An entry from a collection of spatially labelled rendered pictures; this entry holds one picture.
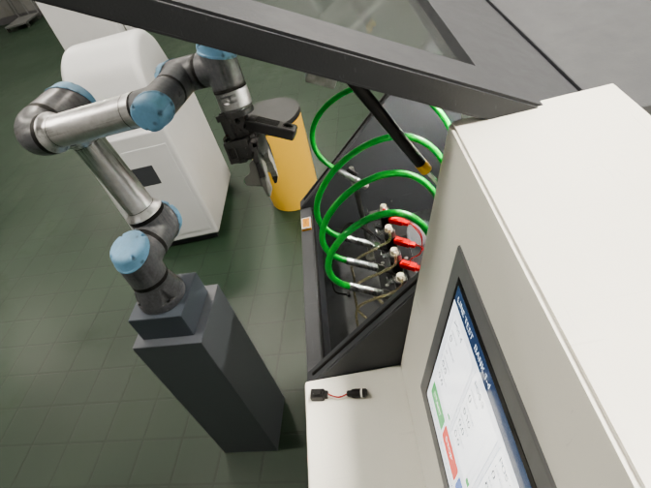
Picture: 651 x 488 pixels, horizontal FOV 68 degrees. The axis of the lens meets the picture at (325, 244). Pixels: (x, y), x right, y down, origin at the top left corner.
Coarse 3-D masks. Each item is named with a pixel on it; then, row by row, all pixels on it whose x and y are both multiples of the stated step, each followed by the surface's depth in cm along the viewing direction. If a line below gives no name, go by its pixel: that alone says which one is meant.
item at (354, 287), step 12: (372, 216) 90; (384, 216) 90; (396, 216) 91; (408, 216) 91; (348, 228) 93; (420, 228) 93; (336, 240) 94; (348, 288) 103; (360, 288) 104; (372, 288) 105
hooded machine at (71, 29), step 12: (48, 12) 532; (60, 12) 531; (72, 12) 531; (60, 24) 541; (72, 24) 541; (84, 24) 540; (96, 24) 540; (108, 24) 540; (120, 24) 547; (60, 36) 550; (72, 36) 550; (84, 36) 549; (96, 36) 549
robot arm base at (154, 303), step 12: (168, 276) 145; (132, 288) 142; (156, 288) 142; (168, 288) 144; (180, 288) 148; (144, 300) 143; (156, 300) 143; (168, 300) 146; (144, 312) 147; (156, 312) 145
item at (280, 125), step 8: (248, 120) 108; (256, 120) 109; (264, 120) 110; (272, 120) 111; (248, 128) 109; (256, 128) 109; (264, 128) 108; (272, 128) 108; (280, 128) 108; (288, 128) 109; (296, 128) 111; (272, 136) 109; (280, 136) 109; (288, 136) 109
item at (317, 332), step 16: (304, 208) 158; (304, 240) 147; (304, 256) 142; (320, 256) 152; (304, 272) 137; (320, 272) 144; (304, 288) 133; (320, 288) 137; (304, 304) 128; (320, 304) 127; (320, 320) 123; (320, 336) 120; (320, 352) 116
